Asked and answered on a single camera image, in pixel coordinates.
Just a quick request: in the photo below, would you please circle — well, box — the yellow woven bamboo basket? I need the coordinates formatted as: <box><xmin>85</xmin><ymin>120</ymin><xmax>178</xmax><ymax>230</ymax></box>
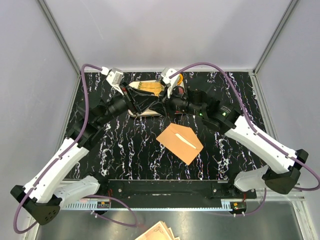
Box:
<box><xmin>137</xmin><ymin>81</ymin><xmax>165</xmax><ymax>96</ymax></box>

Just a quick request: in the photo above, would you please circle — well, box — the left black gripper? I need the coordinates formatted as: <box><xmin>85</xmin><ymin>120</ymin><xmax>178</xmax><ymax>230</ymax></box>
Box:
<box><xmin>97</xmin><ymin>80</ymin><xmax>158</xmax><ymax>127</ymax></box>

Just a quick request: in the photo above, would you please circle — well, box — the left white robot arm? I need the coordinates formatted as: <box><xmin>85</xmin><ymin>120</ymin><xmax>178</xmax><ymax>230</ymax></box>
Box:
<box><xmin>10</xmin><ymin>84</ymin><xmax>159</xmax><ymax>226</ymax></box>

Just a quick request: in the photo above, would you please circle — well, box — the slotted cable duct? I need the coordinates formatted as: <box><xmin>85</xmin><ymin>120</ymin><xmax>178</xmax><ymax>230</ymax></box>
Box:
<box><xmin>62</xmin><ymin>195</ymin><xmax>244</xmax><ymax>212</ymax></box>

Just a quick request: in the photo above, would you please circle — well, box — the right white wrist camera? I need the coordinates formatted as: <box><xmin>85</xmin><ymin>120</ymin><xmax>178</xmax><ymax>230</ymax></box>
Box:
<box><xmin>160</xmin><ymin>67</ymin><xmax>181</xmax><ymax>99</ymax></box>

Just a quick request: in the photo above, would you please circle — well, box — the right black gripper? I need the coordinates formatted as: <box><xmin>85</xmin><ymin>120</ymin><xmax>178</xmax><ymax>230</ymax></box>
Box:
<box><xmin>149</xmin><ymin>83</ymin><xmax>205</xmax><ymax>119</ymax></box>

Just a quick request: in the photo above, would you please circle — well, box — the purple cable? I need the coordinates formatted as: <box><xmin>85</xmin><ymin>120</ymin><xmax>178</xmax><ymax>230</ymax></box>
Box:
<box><xmin>169</xmin><ymin>61</ymin><xmax>320</xmax><ymax>217</ymax></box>
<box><xmin>12</xmin><ymin>63</ymin><xmax>138</xmax><ymax>235</ymax></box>

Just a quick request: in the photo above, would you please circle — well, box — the yellow patterned bowl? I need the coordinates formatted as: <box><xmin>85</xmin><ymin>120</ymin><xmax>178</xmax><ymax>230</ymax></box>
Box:
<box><xmin>160</xmin><ymin>72</ymin><xmax>185</xmax><ymax>87</ymax></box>

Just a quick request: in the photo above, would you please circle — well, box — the ornate bordered letter paper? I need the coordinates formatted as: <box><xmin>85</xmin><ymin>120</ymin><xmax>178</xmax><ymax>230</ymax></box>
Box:
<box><xmin>175</xmin><ymin>133</ymin><xmax>197</xmax><ymax>149</ymax></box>

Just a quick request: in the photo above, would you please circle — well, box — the brown paper envelope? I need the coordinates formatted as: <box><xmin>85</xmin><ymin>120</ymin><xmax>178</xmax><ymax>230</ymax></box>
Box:
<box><xmin>156</xmin><ymin>123</ymin><xmax>204</xmax><ymax>165</ymax></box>

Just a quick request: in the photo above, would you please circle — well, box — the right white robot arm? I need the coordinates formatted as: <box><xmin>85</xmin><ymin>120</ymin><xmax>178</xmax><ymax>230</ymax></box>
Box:
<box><xmin>150</xmin><ymin>89</ymin><xmax>309</xmax><ymax>199</ymax></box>

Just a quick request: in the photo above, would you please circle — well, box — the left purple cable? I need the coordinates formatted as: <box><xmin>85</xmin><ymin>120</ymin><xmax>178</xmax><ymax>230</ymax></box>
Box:
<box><xmin>12</xmin><ymin>63</ymin><xmax>138</xmax><ymax>235</ymax></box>

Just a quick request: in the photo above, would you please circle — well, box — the stack of spare letters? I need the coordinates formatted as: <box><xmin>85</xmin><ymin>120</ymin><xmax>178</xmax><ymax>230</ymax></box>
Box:
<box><xmin>135</xmin><ymin>221</ymin><xmax>181</xmax><ymax>240</ymax></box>

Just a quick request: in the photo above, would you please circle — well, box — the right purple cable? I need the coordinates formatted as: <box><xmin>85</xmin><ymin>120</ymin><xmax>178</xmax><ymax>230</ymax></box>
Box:
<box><xmin>169</xmin><ymin>61</ymin><xmax>320</xmax><ymax>217</ymax></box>

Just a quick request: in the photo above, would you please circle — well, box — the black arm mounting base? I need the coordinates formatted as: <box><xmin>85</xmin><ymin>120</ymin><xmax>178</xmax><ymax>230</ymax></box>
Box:
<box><xmin>97</xmin><ymin>179</ymin><xmax>257</xmax><ymax>200</ymax></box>

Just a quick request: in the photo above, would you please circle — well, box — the white strawberry tray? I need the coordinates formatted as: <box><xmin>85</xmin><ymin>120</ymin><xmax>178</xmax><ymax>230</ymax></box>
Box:
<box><xmin>127</xmin><ymin>79</ymin><xmax>187</xmax><ymax>117</ymax></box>

